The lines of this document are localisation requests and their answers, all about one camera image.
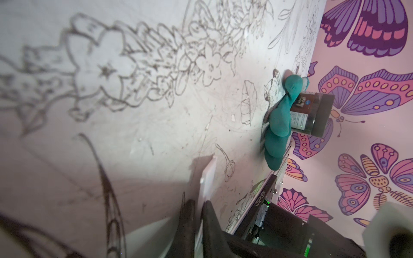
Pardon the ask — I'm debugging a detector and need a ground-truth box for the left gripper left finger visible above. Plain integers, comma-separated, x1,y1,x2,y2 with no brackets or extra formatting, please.
165,200,196,258

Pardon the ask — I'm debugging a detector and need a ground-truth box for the dark labelled jar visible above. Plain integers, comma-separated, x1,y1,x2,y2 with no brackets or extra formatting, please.
290,92,335,138

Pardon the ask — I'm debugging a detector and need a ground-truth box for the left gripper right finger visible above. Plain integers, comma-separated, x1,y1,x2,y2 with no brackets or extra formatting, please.
202,201,303,258

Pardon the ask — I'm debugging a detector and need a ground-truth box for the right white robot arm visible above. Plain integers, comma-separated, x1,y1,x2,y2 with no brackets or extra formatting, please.
231,175,413,258

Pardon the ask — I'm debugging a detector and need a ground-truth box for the green rubber glove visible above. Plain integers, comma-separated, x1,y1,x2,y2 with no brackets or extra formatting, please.
264,74,309,171

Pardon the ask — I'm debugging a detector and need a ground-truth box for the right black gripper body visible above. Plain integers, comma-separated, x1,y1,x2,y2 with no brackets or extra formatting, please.
362,202,413,258

